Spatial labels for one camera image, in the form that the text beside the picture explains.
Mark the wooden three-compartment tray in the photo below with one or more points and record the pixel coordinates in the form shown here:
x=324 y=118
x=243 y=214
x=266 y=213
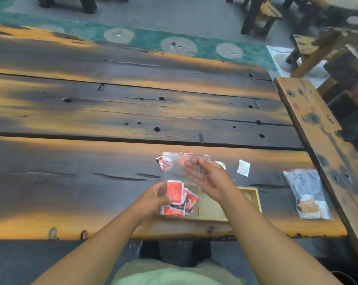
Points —
x=211 y=209

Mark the person's left hand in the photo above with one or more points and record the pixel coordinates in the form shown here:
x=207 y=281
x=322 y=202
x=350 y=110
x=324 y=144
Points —
x=150 y=203

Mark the clear plastic zip bag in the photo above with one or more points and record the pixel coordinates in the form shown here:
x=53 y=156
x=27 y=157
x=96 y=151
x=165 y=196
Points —
x=176 y=172
x=303 y=184

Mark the round stone floor disc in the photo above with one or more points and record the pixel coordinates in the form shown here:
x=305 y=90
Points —
x=179 y=46
x=229 y=50
x=119 y=35

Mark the person's black left shoe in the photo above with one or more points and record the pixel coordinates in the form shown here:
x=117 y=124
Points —
x=150 y=250

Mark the pile of white sachets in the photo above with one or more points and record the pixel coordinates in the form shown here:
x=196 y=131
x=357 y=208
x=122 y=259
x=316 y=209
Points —
x=308 y=207

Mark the pile of red sachets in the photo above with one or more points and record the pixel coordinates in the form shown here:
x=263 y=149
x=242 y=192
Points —
x=175 y=191

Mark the person's light green shirt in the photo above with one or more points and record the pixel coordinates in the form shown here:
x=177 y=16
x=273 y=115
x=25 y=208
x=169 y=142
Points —
x=173 y=276

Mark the red black sachet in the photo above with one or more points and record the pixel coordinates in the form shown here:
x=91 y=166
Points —
x=159 y=163

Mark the person's right forearm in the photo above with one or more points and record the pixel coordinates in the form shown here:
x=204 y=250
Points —
x=262 y=243

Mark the white sachet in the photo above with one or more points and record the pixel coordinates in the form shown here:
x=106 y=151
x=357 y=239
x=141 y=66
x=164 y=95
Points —
x=243 y=168
x=221 y=164

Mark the person's left forearm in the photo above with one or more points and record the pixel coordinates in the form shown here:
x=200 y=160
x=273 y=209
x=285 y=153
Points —
x=101 y=252

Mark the person's right hand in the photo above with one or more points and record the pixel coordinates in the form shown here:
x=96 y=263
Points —
x=214 y=182

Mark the long rustic wooden bench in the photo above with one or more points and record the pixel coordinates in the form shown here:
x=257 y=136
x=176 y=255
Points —
x=315 y=130

